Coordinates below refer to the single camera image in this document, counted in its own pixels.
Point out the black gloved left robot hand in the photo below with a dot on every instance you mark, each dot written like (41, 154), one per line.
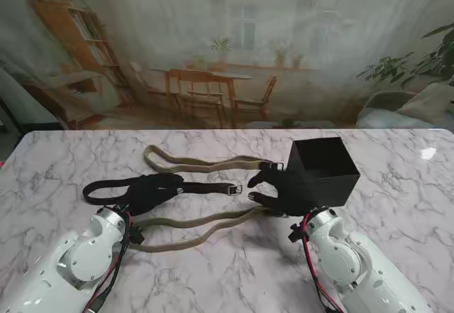
(152, 192)

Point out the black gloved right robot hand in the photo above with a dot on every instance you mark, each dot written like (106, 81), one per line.
(287, 199)

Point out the beige braided belt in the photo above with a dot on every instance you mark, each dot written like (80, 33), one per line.
(184, 220)
(244, 161)

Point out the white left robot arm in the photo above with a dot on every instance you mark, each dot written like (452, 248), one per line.
(81, 252)

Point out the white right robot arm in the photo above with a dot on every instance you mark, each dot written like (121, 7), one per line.
(354, 256)

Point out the black square storage box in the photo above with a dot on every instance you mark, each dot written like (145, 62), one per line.
(333, 189)

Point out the black woven belt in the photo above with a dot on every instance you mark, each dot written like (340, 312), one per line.
(209, 187)

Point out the printed room scene backdrop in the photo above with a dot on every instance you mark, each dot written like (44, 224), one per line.
(227, 43)

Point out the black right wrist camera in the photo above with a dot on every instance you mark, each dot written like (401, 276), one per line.
(295, 234)

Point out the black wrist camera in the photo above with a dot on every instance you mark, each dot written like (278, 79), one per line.
(137, 233)
(295, 234)

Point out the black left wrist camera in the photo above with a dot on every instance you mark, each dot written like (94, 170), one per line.
(137, 233)

